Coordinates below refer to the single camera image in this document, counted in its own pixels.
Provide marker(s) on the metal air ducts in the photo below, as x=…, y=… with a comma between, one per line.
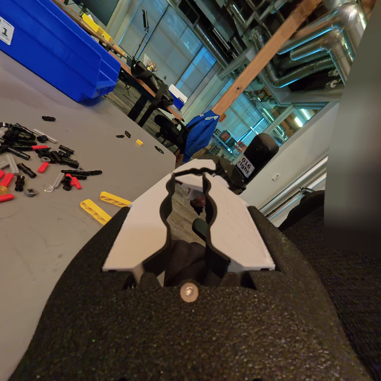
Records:
x=312, y=47

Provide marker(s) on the white blue box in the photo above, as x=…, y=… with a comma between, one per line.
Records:
x=178, y=95

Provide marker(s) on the black office chair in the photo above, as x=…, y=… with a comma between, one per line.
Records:
x=166, y=125

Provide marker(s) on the wooden ceiling beam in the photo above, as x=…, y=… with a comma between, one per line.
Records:
x=268, y=50

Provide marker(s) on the blue storage bin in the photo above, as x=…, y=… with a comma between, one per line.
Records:
x=59, y=44

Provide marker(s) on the wooden office desk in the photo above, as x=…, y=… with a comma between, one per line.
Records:
x=143, y=110

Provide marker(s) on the yellow beam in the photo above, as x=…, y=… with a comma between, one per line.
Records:
x=95, y=211
x=114, y=199

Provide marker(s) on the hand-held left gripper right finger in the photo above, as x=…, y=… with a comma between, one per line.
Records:
x=238, y=232

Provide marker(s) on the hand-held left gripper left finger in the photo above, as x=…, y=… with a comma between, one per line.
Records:
x=140, y=238

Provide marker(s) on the black bag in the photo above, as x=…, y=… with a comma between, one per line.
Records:
x=148, y=77

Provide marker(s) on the yellow plastic part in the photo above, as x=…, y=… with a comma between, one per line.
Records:
x=92, y=25

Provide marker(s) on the metal handrail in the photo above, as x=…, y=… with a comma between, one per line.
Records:
x=297, y=181

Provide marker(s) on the pile of black red pins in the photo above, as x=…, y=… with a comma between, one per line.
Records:
x=17, y=137

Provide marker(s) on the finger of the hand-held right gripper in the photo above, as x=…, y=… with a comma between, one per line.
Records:
x=192, y=181
x=196, y=163

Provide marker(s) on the person's right hand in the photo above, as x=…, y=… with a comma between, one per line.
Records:
x=198, y=204

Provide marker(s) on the blue jacket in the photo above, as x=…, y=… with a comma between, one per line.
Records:
x=199, y=134

